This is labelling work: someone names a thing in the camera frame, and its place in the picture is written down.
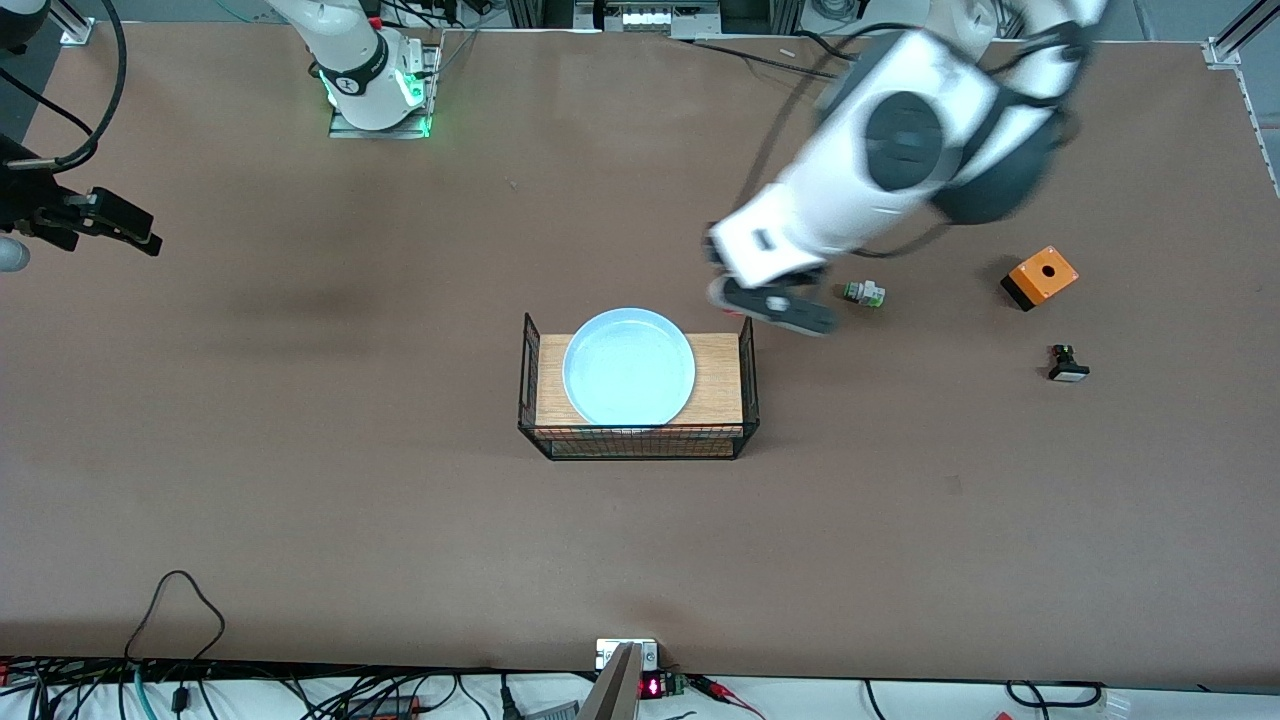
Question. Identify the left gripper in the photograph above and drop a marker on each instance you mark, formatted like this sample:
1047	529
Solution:
710	250

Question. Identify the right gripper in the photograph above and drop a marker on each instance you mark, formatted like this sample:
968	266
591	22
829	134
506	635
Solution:
32	207

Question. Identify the light blue round plate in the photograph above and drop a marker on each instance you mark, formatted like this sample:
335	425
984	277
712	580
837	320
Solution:
628	368

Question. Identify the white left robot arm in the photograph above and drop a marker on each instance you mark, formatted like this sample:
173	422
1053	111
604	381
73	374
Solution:
900	140

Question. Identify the orange button box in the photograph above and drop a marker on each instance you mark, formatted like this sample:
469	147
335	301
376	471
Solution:
1042	275

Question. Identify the black square push button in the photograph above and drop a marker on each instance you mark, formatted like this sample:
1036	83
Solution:
1067	366

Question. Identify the white power strip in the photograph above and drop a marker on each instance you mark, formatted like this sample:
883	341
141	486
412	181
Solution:
655	18

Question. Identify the red digit display board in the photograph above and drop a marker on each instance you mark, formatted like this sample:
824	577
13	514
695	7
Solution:
655	687

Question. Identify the black power adapter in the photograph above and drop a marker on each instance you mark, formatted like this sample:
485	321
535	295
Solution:
385	707

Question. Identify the green push button switch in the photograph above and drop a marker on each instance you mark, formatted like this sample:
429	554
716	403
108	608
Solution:
866	294

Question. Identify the aluminium frame profile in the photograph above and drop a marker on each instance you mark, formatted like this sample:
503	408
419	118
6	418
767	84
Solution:
1240	35
72	25

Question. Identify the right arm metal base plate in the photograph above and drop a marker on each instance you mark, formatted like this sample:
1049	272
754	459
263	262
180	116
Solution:
435	90

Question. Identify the silver mount bracket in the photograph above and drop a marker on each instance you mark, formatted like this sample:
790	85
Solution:
603	652

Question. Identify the grey camera mount bar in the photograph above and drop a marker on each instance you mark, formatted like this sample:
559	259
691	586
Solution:
612	690

